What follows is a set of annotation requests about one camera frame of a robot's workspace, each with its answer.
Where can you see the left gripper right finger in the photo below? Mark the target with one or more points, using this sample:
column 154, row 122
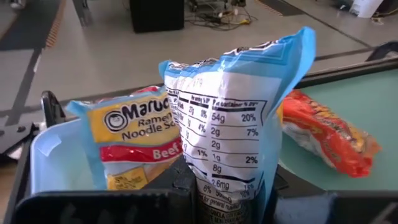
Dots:
column 357, row 208

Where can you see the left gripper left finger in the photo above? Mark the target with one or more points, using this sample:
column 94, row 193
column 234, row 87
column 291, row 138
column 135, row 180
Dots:
column 109, row 208

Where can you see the red Maruchan noodle packet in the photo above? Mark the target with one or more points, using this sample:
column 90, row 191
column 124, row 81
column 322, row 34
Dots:
column 329, row 140

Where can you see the blue-edged beef noodle packet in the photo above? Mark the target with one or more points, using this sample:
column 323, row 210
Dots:
column 236, row 124
column 133, row 133

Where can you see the light blue plastic bin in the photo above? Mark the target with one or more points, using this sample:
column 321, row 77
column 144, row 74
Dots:
column 59, row 168

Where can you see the green table mat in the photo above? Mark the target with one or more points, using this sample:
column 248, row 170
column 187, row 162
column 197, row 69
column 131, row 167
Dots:
column 373, row 102

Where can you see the black floor box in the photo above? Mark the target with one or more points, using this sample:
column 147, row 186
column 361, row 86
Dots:
column 157, row 14

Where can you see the white floor object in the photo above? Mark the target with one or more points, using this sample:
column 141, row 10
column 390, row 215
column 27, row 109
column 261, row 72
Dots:
column 367, row 7

